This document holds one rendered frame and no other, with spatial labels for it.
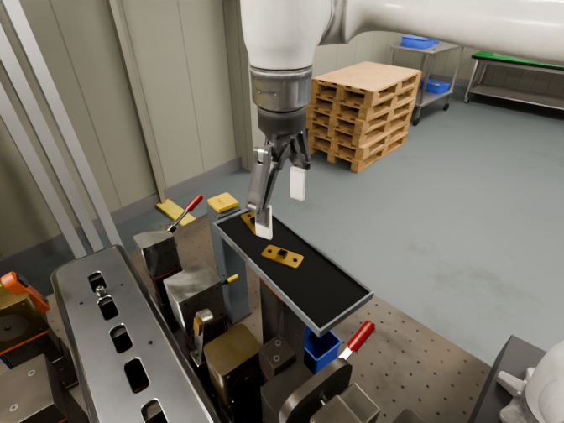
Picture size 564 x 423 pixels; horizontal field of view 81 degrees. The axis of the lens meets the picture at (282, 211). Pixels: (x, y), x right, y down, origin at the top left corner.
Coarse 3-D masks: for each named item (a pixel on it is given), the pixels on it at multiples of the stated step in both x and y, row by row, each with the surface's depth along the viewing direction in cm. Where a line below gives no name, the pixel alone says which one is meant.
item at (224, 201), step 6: (216, 198) 87; (222, 198) 87; (228, 198) 87; (210, 204) 86; (216, 204) 85; (222, 204) 85; (228, 204) 85; (234, 204) 85; (216, 210) 84; (222, 210) 84
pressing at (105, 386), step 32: (96, 256) 92; (64, 288) 83; (128, 288) 83; (64, 320) 76; (96, 320) 75; (128, 320) 75; (160, 320) 75; (96, 352) 69; (128, 352) 69; (160, 352) 69; (96, 384) 63; (128, 384) 63; (160, 384) 63; (192, 384) 63; (96, 416) 59; (128, 416) 59; (192, 416) 59
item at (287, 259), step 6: (270, 246) 71; (264, 252) 70; (276, 252) 70; (282, 252) 69; (288, 252) 70; (270, 258) 68; (276, 258) 68; (282, 258) 68; (288, 258) 68; (294, 258) 68; (300, 258) 68; (288, 264) 67; (294, 264) 67
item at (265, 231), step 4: (268, 208) 54; (268, 212) 54; (268, 216) 55; (268, 220) 55; (256, 224) 57; (264, 224) 56; (268, 224) 56; (256, 228) 58; (260, 228) 57; (264, 228) 57; (268, 228) 56; (256, 232) 58; (260, 232) 58; (264, 232) 57; (268, 232) 57; (260, 236) 58; (264, 236) 58; (268, 236) 57
